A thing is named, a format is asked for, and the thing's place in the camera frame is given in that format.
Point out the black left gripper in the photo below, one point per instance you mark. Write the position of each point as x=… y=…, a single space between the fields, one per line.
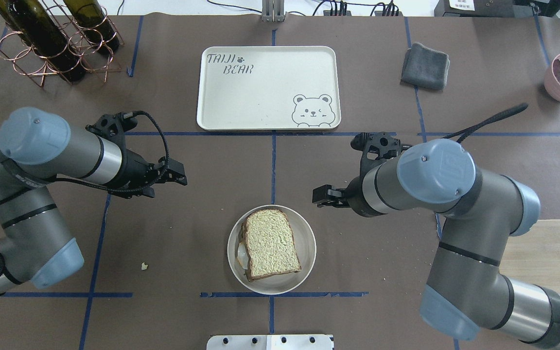
x=136 y=168

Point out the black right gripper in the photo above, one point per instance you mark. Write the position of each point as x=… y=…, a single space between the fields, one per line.
x=356 y=195

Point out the bread slice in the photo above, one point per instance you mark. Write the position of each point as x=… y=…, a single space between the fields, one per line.
x=270 y=247

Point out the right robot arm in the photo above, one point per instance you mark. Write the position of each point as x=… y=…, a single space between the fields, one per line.
x=465 y=291

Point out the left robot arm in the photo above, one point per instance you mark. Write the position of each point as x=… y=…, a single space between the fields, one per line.
x=38 y=148

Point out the cream bear tray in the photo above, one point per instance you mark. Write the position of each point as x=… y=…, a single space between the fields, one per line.
x=243 y=88

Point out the white round plate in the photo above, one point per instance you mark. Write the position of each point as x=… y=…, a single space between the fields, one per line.
x=306 y=250

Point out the fried egg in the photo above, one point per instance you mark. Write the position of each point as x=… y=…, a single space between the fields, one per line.
x=242 y=256

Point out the grey folded cloth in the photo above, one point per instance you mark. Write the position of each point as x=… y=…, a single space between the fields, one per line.
x=425 y=67

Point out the dark wine bottle lower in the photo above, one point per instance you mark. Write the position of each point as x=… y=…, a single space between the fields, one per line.
x=99 y=32

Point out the dark wine bottle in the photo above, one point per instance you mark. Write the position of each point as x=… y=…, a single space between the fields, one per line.
x=99 y=32
x=37 y=29

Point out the dark wine bottle upper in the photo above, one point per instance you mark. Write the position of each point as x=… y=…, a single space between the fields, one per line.
x=37 y=29

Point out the wooden cutting board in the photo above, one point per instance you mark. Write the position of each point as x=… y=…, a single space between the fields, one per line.
x=535 y=256

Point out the copper wire bottle rack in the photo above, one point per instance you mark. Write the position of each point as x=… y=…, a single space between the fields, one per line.
x=25 y=62

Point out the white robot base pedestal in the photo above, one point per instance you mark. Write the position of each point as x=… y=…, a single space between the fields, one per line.
x=272 y=342

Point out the aluminium frame post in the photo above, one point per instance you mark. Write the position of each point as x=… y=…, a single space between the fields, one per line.
x=273 y=11

